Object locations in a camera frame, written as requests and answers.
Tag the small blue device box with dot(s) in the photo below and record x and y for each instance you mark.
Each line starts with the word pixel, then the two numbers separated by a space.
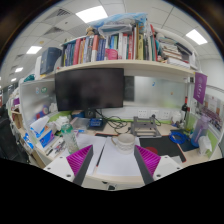
pixel 95 122

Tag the grey metal laptop stand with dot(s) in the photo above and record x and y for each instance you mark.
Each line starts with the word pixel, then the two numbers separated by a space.
pixel 145 127

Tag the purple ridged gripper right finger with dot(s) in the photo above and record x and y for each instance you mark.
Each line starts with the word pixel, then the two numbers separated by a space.
pixel 147 162

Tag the purple translucent water bottle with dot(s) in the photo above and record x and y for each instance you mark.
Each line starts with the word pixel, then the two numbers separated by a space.
pixel 200 130

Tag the black mouse pad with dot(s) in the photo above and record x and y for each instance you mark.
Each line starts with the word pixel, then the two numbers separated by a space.
pixel 162 146

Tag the purple hanging banner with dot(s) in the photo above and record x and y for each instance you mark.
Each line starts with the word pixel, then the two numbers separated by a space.
pixel 200 87

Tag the white paper sheet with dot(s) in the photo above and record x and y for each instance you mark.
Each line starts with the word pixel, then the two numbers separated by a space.
pixel 114 163

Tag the clear bottle green cap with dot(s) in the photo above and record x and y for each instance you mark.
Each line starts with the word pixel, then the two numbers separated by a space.
pixel 69 138

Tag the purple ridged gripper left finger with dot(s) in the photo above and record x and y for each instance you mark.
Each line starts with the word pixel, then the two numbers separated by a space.
pixel 79 163

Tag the white ceramic mug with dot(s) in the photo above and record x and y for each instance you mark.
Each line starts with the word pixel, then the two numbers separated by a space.
pixel 124 143

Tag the blue tissue box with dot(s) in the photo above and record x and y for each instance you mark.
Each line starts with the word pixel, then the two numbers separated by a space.
pixel 41 131

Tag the dark blue binder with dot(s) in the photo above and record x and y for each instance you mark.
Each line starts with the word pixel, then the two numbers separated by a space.
pixel 48 59

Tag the white wooden shelf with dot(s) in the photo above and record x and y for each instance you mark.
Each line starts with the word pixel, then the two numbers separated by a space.
pixel 134 68

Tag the black computer monitor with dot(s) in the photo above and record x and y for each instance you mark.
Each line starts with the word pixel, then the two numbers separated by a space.
pixel 94 88

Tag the row of colourful books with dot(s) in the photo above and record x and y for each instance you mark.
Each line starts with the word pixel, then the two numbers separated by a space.
pixel 117 42

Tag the stack of books right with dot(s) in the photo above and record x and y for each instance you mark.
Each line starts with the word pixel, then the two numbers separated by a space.
pixel 173 52

